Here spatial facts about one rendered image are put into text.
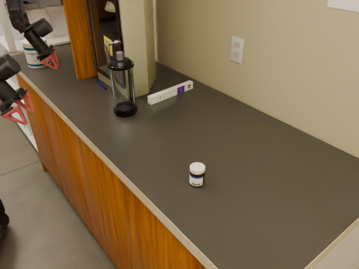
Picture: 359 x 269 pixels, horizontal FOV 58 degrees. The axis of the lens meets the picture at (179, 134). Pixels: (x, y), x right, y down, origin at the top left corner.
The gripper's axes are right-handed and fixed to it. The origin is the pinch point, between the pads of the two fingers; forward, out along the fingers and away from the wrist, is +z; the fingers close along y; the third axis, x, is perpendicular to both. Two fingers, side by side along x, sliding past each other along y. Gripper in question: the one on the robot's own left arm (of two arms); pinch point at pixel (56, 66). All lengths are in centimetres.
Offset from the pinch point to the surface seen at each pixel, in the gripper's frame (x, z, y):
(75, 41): -12.8, -4.0, 7.8
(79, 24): -19.6, -9.4, 9.9
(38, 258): 72, 80, -31
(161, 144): -37, 32, -59
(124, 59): -37.5, 5.0, -32.2
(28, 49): 17.7, -10.6, 26.7
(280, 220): -64, 46, -100
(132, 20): -46.6, -3.1, -17.1
